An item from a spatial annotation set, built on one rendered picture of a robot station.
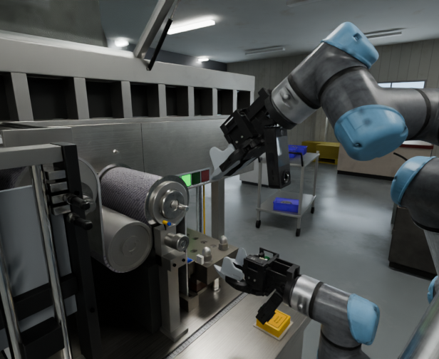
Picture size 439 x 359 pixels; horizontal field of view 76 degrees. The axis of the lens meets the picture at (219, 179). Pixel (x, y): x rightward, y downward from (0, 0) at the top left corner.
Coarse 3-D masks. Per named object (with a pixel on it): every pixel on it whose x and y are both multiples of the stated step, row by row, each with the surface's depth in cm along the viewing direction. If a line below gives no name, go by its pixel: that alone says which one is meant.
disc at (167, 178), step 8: (168, 176) 71; (176, 176) 73; (160, 184) 70; (184, 184) 76; (152, 192) 68; (144, 208) 67; (152, 216) 69; (184, 216) 78; (152, 224) 70; (160, 224) 72; (176, 224) 76
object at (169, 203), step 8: (168, 192) 70; (176, 192) 72; (160, 200) 69; (168, 200) 70; (176, 200) 72; (184, 200) 74; (160, 208) 69; (168, 208) 70; (176, 208) 73; (168, 216) 71; (176, 216) 73
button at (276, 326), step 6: (276, 312) 80; (276, 318) 78; (282, 318) 78; (288, 318) 78; (258, 324) 78; (264, 324) 76; (270, 324) 76; (276, 324) 76; (282, 324) 76; (288, 324) 78; (270, 330) 75; (276, 330) 74; (282, 330) 75; (276, 336) 74
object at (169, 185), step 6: (162, 186) 69; (168, 186) 71; (174, 186) 72; (180, 186) 74; (156, 192) 68; (162, 192) 70; (186, 192) 76; (156, 198) 68; (186, 198) 76; (156, 204) 69; (186, 204) 77; (156, 210) 69; (156, 216) 69; (180, 216) 76; (174, 222) 74
